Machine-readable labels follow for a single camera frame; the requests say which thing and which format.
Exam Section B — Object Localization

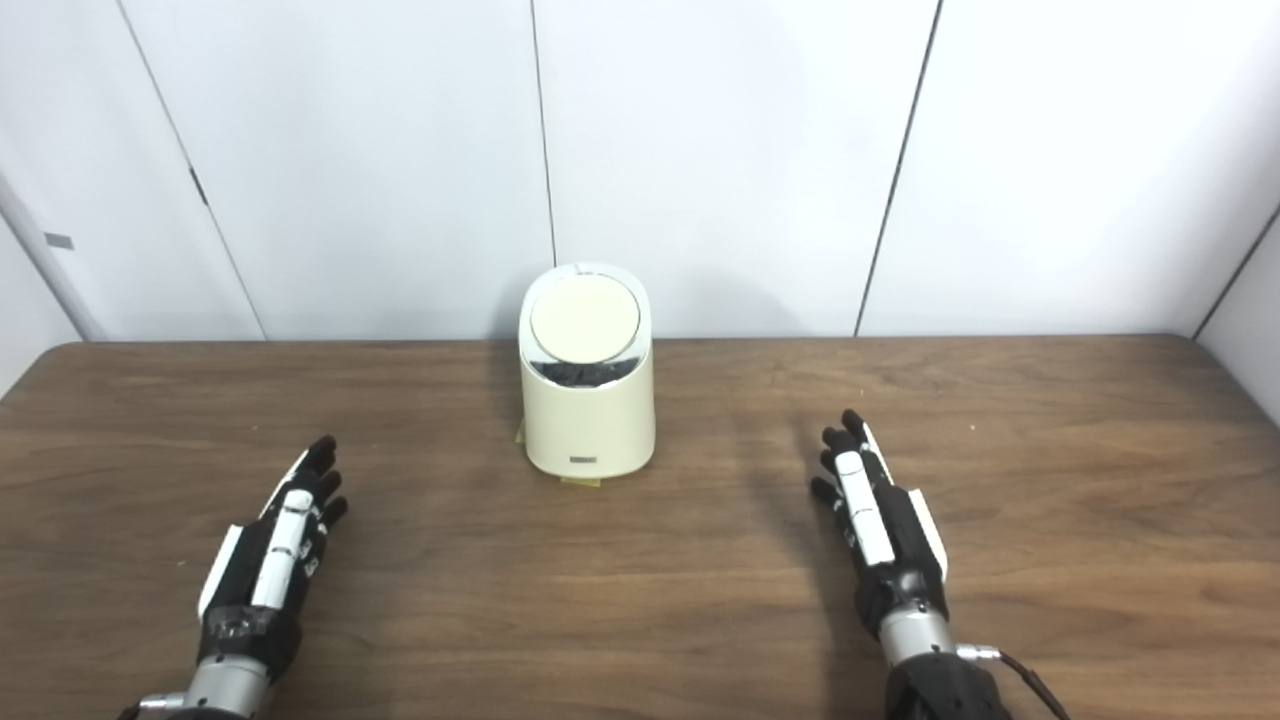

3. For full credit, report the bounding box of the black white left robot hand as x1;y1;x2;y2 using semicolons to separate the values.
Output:
196;434;349;681

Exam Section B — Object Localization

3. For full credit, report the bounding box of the round cream bin lid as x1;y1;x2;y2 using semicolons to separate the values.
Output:
530;275;641;363

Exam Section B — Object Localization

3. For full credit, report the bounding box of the black bin liner bag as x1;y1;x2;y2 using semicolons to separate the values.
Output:
535;358;641;387

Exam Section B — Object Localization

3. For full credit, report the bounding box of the cream-colored desktop trash bin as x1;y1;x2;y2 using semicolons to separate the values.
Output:
518;262;657;479

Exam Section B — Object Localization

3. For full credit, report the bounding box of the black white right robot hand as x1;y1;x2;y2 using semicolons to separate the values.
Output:
810;408;951;641

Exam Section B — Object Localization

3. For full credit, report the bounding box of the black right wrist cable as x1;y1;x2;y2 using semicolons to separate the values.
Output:
958;645;1072;720

